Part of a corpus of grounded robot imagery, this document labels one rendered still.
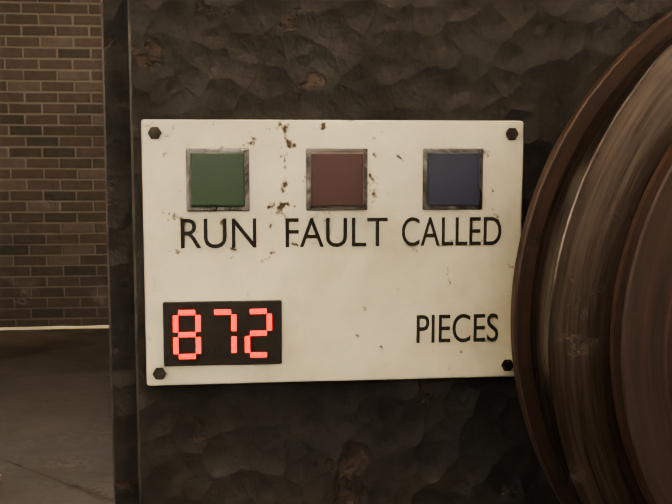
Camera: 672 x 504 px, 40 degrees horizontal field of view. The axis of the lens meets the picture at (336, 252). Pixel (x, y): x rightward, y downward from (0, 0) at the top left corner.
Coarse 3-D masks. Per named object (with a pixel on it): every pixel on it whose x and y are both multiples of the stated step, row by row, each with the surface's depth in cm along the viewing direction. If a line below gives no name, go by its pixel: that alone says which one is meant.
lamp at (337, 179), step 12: (312, 156) 62; (324, 156) 62; (336, 156) 62; (348, 156) 62; (360, 156) 62; (312, 168) 62; (324, 168) 62; (336, 168) 62; (348, 168) 62; (360, 168) 62; (312, 180) 62; (324, 180) 62; (336, 180) 62; (348, 180) 62; (360, 180) 62; (312, 192) 62; (324, 192) 62; (336, 192) 62; (348, 192) 62; (360, 192) 62; (312, 204) 62; (324, 204) 62; (336, 204) 62; (348, 204) 62; (360, 204) 62
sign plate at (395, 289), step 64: (192, 128) 61; (256, 128) 62; (320, 128) 62; (384, 128) 63; (448, 128) 63; (512, 128) 63; (256, 192) 62; (384, 192) 63; (512, 192) 64; (192, 256) 62; (256, 256) 63; (320, 256) 63; (384, 256) 64; (448, 256) 64; (512, 256) 64; (192, 320) 62; (256, 320) 63; (320, 320) 64; (384, 320) 64; (448, 320) 64; (192, 384) 63
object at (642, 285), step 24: (648, 192) 51; (648, 216) 50; (648, 240) 50; (624, 264) 51; (648, 264) 50; (624, 288) 50; (648, 288) 50; (624, 312) 50; (648, 312) 50; (624, 336) 50; (648, 336) 50; (624, 360) 50; (648, 360) 50; (624, 384) 50; (648, 384) 51; (624, 408) 51; (648, 408) 51; (624, 432) 52; (648, 432) 51; (648, 456) 51; (648, 480) 51
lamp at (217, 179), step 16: (192, 160) 61; (208, 160) 61; (224, 160) 61; (240, 160) 61; (192, 176) 61; (208, 176) 61; (224, 176) 61; (240, 176) 61; (192, 192) 61; (208, 192) 61; (224, 192) 61; (240, 192) 62
